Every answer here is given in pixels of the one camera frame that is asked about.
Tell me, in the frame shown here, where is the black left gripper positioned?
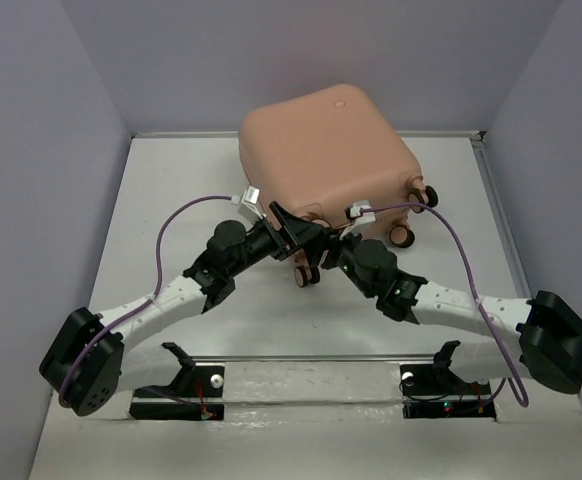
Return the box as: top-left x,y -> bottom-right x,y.
227,203 -> 322,278

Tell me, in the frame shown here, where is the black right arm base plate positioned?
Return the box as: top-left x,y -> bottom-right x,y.
399,364 -> 497,420

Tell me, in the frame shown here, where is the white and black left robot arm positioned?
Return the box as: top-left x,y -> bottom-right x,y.
39,205 -> 330,416

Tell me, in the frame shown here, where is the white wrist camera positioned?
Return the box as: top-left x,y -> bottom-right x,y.
340,200 -> 376,240
230,185 -> 266,223

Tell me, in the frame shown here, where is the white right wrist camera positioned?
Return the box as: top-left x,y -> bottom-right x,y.
340,200 -> 376,240

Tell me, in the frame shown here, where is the pink hard-shell suitcase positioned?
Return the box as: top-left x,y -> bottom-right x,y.
236,82 -> 443,290

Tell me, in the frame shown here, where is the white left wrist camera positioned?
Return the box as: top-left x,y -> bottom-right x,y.
230,185 -> 266,223

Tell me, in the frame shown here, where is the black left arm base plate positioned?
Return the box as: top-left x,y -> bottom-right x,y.
128,363 -> 225,422

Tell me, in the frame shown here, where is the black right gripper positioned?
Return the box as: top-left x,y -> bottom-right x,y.
306,222 -> 376,298

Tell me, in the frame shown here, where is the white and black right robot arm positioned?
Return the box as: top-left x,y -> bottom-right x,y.
322,229 -> 582,395

